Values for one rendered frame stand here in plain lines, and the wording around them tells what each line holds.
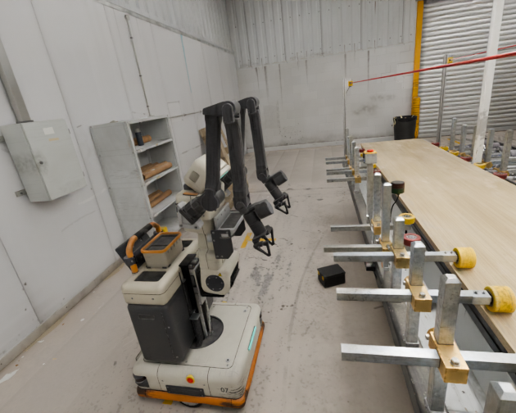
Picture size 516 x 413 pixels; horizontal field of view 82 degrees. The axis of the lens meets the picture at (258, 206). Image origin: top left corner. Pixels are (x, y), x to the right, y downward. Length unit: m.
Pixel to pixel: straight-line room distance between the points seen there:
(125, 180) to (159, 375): 2.16
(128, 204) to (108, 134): 0.77
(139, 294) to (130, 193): 2.01
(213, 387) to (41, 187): 1.97
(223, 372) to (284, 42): 8.47
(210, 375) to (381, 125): 8.36
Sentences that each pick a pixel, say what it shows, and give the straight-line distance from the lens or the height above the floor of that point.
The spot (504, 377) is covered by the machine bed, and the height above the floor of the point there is 0.78.
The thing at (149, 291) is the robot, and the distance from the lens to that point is 1.63.
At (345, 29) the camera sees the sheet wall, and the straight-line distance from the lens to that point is 9.23.
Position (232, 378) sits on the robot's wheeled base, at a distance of 1.80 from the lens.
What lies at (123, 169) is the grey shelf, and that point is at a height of 1.08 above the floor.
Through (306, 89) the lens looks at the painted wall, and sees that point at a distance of 9.11.
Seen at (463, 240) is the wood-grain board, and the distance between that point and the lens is 1.65.
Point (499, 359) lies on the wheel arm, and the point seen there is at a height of 0.96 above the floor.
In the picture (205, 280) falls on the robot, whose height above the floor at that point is 0.74.
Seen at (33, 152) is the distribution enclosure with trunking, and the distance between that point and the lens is 2.81.
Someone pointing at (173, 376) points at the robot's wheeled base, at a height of 0.25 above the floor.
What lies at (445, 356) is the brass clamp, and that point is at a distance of 0.94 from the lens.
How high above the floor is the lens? 1.62
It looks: 20 degrees down
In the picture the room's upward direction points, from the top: 7 degrees counter-clockwise
